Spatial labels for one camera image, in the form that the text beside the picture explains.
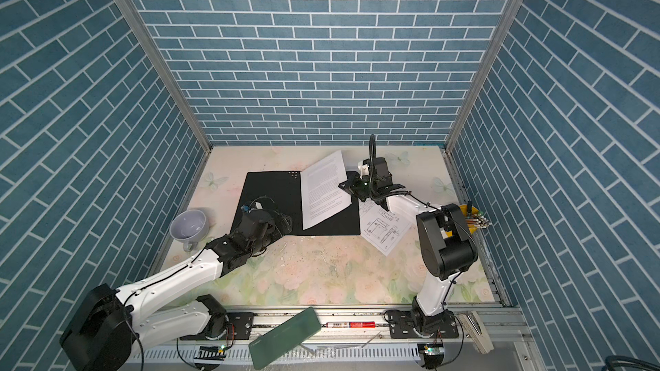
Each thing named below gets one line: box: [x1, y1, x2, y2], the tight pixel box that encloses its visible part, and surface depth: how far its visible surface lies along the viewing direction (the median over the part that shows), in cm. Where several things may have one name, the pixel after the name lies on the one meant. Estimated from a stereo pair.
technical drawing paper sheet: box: [359, 198, 413, 257], surface depth 96 cm
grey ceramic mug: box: [169, 208, 210, 253], surface depth 90 cm
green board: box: [248, 306, 322, 371], surface depth 72 cm
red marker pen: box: [322, 321, 376, 329], surface depth 75 cm
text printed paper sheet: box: [299, 150, 352, 231], surface depth 96 cm
